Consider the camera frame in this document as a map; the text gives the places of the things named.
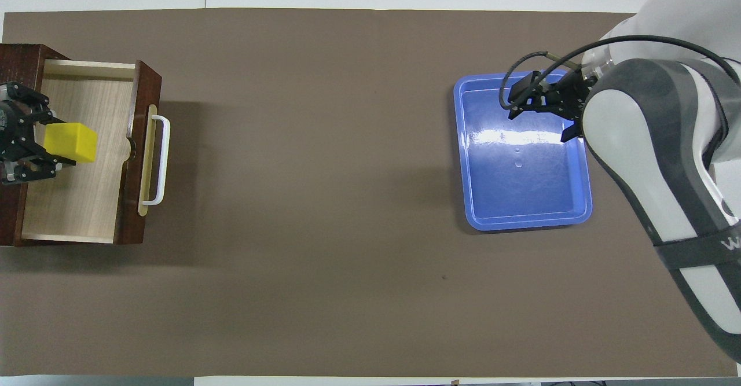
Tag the dark wooden cabinet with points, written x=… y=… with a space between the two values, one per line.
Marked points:
x=17 y=62

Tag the blue plastic tray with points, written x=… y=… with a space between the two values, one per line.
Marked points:
x=521 y=189

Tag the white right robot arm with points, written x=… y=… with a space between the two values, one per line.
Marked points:
x=648 y=143

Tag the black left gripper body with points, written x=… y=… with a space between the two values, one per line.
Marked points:
x=11 y=131

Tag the yellow block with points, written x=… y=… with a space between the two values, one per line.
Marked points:
x=72 y=142

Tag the wooden drawer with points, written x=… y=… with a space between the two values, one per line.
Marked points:
x=81 y=201

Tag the brown table mat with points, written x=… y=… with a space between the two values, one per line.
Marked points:
x=289 y=201

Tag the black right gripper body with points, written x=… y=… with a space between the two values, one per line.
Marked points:
x=570 y=96

